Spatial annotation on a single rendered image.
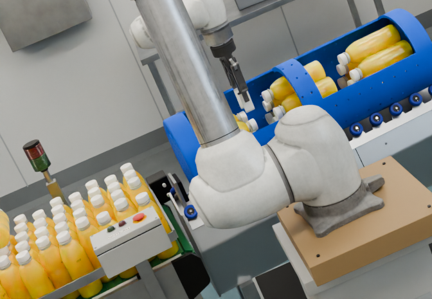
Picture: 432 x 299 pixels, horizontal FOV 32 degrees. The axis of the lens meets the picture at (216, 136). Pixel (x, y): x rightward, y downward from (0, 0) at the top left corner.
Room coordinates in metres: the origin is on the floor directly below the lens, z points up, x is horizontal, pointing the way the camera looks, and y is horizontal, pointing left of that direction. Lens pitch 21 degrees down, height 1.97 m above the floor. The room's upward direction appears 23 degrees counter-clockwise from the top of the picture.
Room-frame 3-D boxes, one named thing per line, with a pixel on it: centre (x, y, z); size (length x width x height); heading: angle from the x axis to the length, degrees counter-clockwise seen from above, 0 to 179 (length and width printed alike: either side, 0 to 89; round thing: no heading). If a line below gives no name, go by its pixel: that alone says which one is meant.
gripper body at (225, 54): (2.27, -0.13, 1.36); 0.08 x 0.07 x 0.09; 8
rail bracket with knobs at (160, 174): (2.46, 0.25, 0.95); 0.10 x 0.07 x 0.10; 8
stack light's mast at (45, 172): (2.57, 0.61, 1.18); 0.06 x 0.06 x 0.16
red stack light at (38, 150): (2.57, 0.61, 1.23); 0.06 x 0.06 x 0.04
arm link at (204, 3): (2.27, -0.11, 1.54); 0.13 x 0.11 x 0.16; 94
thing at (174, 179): (2.27, 0.18, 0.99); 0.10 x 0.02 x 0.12; 8
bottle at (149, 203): (2.09, 0.27, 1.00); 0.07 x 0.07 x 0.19
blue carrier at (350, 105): (2.34, -0.30, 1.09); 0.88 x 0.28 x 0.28; 98
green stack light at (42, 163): (2.57, 0.61, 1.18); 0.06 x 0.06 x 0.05
